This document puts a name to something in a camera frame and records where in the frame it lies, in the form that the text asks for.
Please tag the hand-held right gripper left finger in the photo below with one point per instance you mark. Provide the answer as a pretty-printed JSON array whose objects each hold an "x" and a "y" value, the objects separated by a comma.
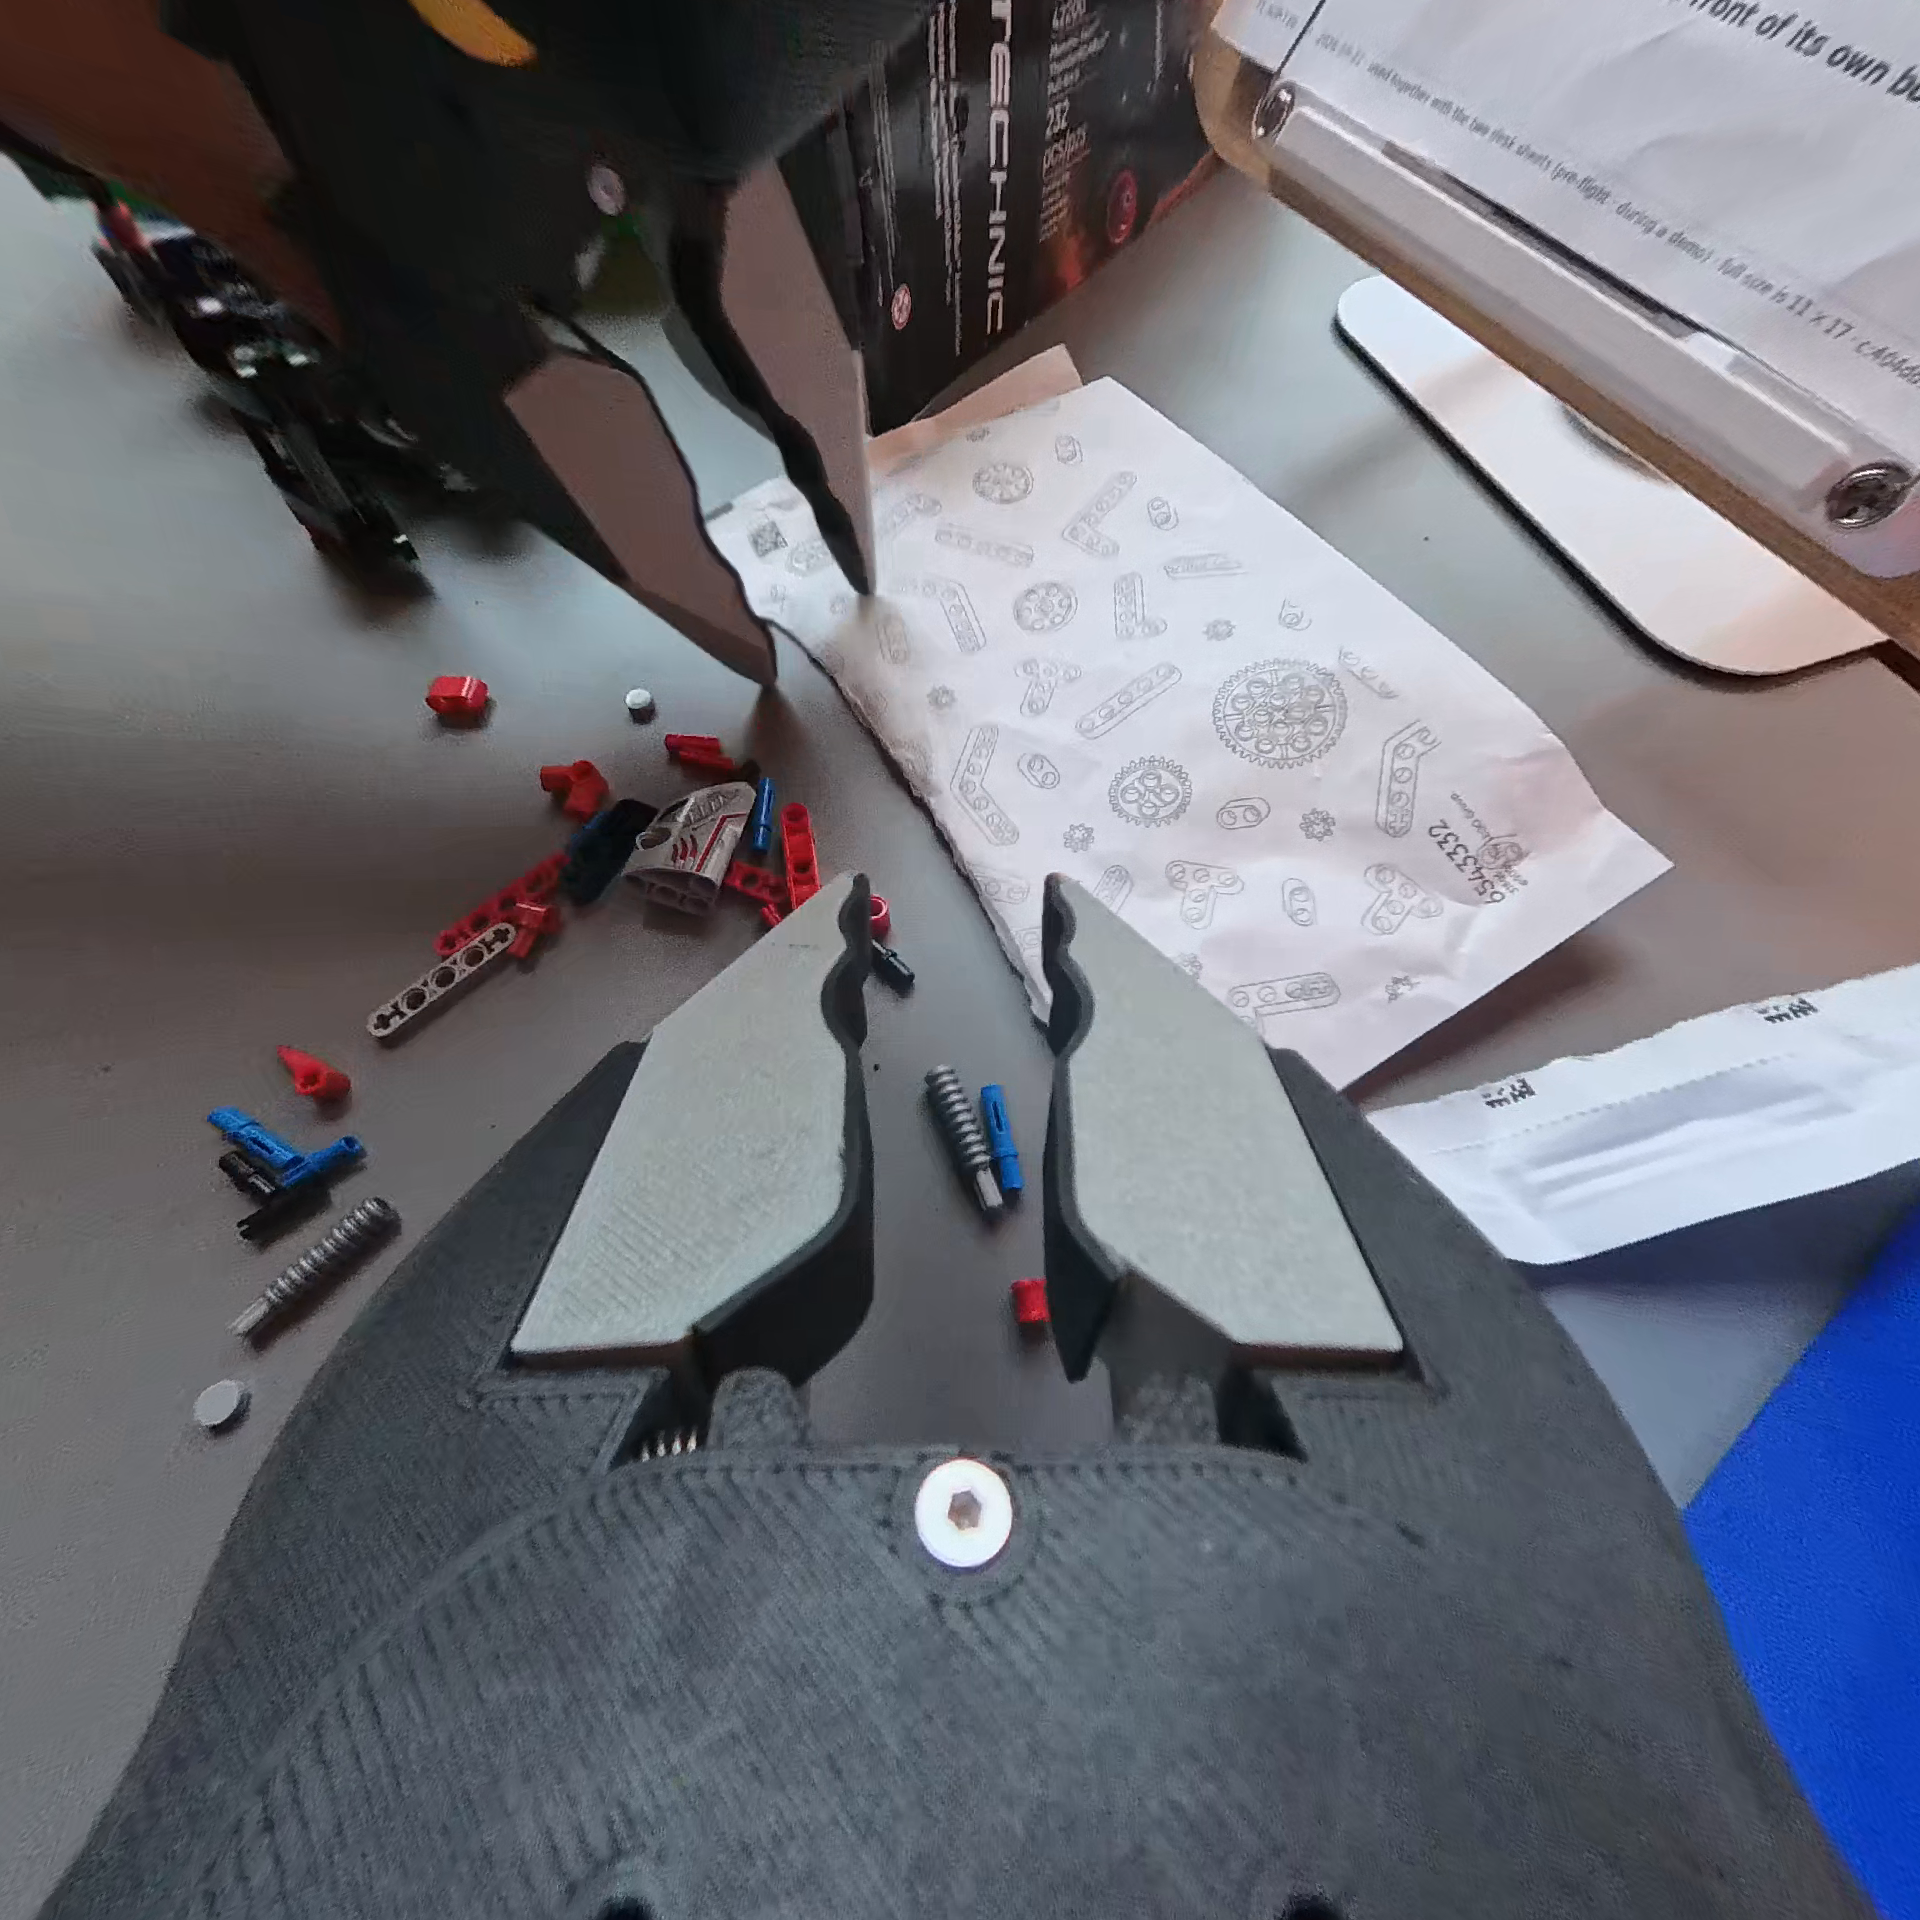
[{"x": 706, "y": 1184}]

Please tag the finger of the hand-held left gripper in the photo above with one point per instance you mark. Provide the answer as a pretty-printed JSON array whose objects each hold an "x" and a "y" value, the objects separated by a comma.
[
  {"x": 629, "y": 494},
  {"x": 793, "y": 347}
]

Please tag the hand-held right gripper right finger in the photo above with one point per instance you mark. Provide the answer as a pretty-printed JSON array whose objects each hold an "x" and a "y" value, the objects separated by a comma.
[{"x": 1200, "y": 1184}]

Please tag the black grey lego model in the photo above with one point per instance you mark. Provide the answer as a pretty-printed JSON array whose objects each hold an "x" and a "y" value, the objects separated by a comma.
[{"x": 283, "y": 360}]

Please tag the red lego L-beam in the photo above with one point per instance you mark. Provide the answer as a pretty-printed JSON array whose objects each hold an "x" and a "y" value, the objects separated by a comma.
[{"x": 802, "y": 855}]

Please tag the red lego beam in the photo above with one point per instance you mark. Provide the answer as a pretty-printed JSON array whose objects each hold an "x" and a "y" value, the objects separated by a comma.
[{"x": 488, "y": 909}]

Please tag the printed paper bag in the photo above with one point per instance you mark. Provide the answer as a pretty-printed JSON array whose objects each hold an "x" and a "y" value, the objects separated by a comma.
[{"x": 1200, "y": 678}]

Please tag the blue plastic bin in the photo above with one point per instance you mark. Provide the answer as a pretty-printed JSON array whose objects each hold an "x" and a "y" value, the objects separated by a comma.
[{"x": 1833, "y": 1575}]

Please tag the lego spring shock absorber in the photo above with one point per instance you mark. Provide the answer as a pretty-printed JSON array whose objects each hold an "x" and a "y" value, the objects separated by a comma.
[
  {"x": 321, "y": 1261},
  {"x": 959, "y": 1138}
]

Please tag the red lego pin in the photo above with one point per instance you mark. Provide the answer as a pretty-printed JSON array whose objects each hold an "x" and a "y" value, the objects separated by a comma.
[{"x": 699, "y": 750}]

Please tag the red rounded lego block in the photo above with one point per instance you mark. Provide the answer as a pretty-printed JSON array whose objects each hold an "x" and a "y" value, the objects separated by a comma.
[{"x": 455, "y": 696}]

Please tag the black lego set box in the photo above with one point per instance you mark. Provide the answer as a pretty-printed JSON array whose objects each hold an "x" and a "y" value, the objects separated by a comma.
[{"x": 1022, "y": 182}]

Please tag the black lego pin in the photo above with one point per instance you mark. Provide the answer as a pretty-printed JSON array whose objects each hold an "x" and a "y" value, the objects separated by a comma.
[
  {"x": 893, "y": 966},
  {"x": 278, "y": 1207}
]

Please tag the red lego connector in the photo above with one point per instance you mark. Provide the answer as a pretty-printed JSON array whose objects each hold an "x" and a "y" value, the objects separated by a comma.
[{"x": 572, "y": 785}]

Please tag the light grey lego beam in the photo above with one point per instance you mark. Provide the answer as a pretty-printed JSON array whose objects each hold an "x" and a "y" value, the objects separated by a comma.
[{"x": 441, "y": 982}]

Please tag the black lego beam blue pins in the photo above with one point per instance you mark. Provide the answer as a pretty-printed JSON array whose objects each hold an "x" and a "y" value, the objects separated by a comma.
[{"x": 599, "y": 855}]

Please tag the red lego claw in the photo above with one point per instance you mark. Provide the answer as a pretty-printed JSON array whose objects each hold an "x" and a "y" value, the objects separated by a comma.
[{"x": 310, "y": 1076}]

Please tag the person's left hand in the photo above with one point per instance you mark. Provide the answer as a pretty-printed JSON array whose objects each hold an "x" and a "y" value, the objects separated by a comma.
[{"x": 123, "y": 92}]

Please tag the plain white paper bag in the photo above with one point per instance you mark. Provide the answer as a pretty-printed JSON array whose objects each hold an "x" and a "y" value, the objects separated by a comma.
[{"x": 1649, "y": 1138}]

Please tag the instruction sheet on stand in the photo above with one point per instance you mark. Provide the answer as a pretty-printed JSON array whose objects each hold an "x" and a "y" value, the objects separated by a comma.
[{"x": 1230, "y": 110}]

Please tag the clear clip bar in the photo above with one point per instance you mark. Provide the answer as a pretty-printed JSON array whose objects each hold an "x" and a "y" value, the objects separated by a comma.
[{"x": 1578, "y": 316}]

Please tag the printed instruction sheet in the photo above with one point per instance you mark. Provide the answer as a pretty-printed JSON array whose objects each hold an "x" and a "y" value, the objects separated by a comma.
[{"x": 1649, "y": 123}]

